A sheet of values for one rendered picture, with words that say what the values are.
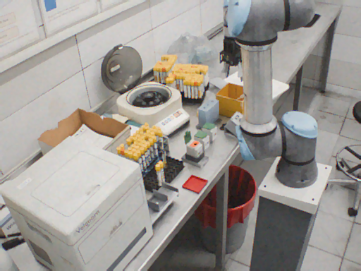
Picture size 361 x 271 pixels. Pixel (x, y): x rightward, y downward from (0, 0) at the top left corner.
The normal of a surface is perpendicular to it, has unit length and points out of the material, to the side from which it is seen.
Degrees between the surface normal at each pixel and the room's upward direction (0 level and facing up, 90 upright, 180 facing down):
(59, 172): 0
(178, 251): 0
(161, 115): 90
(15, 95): 90
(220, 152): 0
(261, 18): 84
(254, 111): 92
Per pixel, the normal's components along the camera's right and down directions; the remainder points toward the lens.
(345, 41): -0.54, 0.53
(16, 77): 0.84, 0.27
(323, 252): -0.07, -0.80
